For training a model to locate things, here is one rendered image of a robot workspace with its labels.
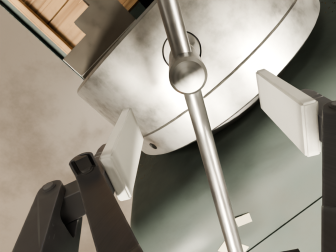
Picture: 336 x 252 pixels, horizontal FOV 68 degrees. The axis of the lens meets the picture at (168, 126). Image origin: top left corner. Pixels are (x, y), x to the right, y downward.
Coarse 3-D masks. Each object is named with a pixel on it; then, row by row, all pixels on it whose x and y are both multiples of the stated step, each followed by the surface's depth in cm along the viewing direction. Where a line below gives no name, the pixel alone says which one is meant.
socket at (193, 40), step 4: (188, 32) 21; (188, 36) 21; (192, 36) 21; (192, 40) 21; (196, 40) 21; (164, 44) 21; (168, 44) 21; (192, 44) 21; (196, 44) 21; (164, 48) 22; (168, 48) 22; (196, 48) 22; (164, 52) 22; (168, 52) 22; (164, 56) 22; (168, 56) 22; (168, 60) 22; (168, 64) 22
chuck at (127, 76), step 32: (192, 0) 20; (224, 0) 21; (256, 0) 21; (288, 0) 23; (128, 32) 21; (160, 32) 21; (192, 32) 21; (224, 32) 21; (256, 32) 22; (96, 64) 24; (128, 64) 23; (160, 64) 22; (224, 64) 22; (96, 96) 27; (128, 96) 25; (160, 96) 24
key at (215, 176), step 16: (160, 0) 14; (176, 0) 14; (176, 16) 14; (176, 32) 14; (176, 48) 15; (192, 96) 16; (192, 112) 17; (208, 128) 17; (208, 144) 17; (208, 160) 17; (208, 176) 18; (224, 192) 18; (224, 208) 18; (224, 224) 18; (224, 240) 19; (240, 240) 19
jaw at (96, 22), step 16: (96, 0) 31; (112, 0) 32; (80, 16) 31; (96, 16) 32; (112, 16) 32; (128, 16) 32; (96, 32) 32; (112, 32) 32; (80, 48) 32; (96, 48) 33; (80, 64) 33
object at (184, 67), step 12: (192, 48) 17; (180, 60) 14; (192, 60) 13; (168, 72) 14; (180, 72) 14; (192, 72) 14; (204, 72) 14; (180, 84) 14; (192, 84) 14; (204, 84) 14
